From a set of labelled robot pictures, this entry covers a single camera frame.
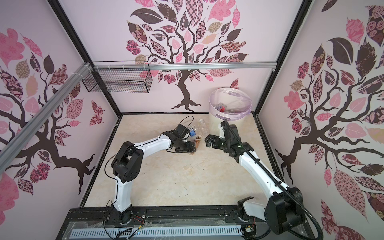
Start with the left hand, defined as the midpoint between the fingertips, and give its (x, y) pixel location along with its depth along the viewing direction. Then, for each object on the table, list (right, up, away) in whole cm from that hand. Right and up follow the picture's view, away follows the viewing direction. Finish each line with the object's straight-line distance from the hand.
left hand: (191, 151), depth 94 cm
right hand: (+12, +9, -12) cm, 20 cm away
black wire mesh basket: (-46, +49, +1) cm, 67 cm away
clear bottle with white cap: (+9, +16, +16) cm, 24 cm away
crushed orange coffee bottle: (+5, +6, +6) cm, 10 cm away
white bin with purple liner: (+27, +32, +9) cm, 43 cm away
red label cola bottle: (+22, +28, +7) cm, 36 cm away
